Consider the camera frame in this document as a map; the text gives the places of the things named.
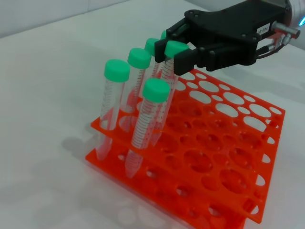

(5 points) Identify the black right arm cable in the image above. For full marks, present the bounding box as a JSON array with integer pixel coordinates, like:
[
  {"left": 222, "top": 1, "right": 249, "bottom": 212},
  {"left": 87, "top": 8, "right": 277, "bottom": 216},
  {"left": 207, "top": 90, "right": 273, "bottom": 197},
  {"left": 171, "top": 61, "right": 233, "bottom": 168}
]
[{"left": 256, "top": 21, "right": 303, "bottom": 60}]

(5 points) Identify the orange test tube rack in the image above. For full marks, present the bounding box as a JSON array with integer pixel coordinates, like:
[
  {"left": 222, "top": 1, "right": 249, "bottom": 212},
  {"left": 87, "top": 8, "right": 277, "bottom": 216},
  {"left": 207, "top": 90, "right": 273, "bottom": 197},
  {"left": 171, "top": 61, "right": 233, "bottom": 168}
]
[{"left": 84, "top": 68, "right": 286, "bottom": 229}]

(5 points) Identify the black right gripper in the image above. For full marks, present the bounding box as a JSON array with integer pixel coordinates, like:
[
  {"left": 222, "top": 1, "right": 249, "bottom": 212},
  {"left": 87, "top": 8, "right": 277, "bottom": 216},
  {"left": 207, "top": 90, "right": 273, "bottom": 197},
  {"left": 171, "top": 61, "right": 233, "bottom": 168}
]
[{"left": 154, "top": 0, "right": 286, "bottom": 76}]

